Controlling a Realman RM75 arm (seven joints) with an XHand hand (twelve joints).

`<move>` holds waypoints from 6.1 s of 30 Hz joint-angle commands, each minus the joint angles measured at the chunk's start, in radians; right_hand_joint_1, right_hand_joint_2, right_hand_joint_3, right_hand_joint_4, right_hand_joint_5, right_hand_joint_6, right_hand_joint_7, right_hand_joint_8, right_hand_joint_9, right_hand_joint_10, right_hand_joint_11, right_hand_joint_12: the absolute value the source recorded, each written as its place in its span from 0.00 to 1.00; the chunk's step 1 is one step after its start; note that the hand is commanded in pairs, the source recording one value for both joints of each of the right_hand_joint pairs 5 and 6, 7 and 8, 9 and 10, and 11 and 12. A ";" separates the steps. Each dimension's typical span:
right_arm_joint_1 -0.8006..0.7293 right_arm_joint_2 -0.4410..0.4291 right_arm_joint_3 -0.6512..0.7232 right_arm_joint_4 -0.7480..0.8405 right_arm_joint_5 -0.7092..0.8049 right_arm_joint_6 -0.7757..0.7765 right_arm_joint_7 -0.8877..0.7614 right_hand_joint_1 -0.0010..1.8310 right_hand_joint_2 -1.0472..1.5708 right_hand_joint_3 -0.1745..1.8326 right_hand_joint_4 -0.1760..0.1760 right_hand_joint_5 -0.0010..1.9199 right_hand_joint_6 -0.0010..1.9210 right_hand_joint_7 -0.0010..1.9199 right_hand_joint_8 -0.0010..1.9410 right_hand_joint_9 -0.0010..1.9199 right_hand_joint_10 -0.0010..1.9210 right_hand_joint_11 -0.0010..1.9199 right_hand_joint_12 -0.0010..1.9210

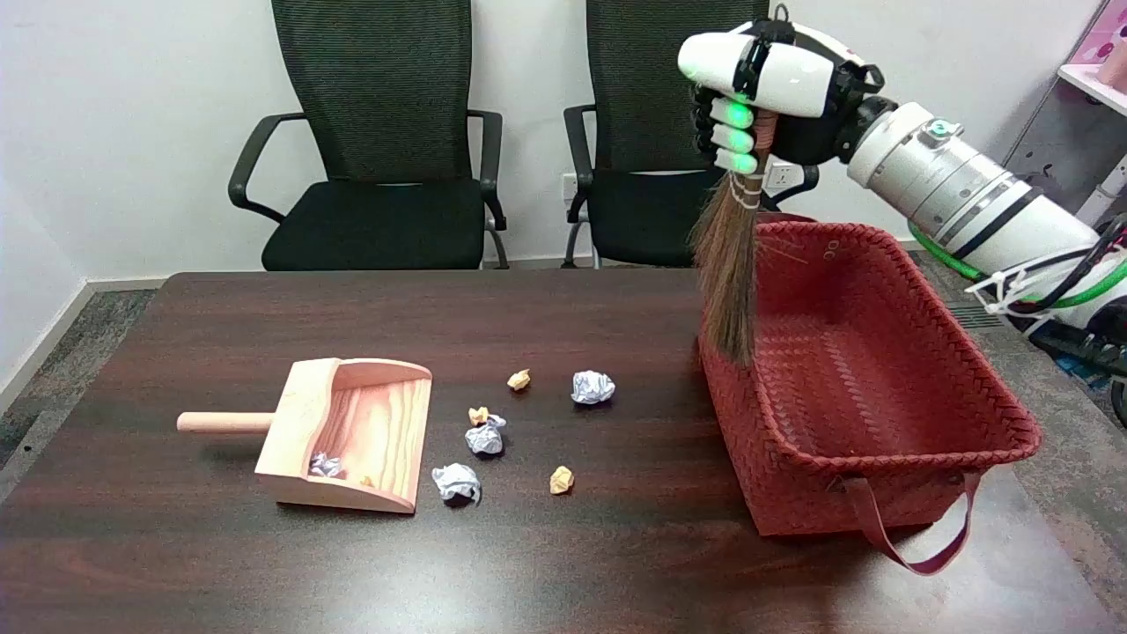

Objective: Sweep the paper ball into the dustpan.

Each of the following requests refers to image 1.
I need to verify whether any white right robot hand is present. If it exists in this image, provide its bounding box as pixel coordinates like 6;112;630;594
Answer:
678;19;895;173

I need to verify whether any brown straw hand broom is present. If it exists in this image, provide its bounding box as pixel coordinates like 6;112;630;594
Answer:
689;110;780;367

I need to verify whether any wooden dustpan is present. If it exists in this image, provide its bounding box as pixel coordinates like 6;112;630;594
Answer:
176;357;434;515

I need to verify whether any black mesh office chair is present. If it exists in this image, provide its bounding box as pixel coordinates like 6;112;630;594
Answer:
228;0;510;272
563;0;820;269

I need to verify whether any red woven basket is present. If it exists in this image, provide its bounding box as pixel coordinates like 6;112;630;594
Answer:
698;211;1042;578

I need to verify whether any floor vent grille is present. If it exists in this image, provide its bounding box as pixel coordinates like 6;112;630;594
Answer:
947;302;1005;331

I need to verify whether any pink cartoon kids shelf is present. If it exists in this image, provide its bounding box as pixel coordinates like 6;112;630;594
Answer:
1004;0;1127;221

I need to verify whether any pink cup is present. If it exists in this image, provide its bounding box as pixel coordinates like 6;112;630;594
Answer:
1096;40;1127;89

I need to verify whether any white desk leg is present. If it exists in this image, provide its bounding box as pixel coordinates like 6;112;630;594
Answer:
1076;157;1127;228

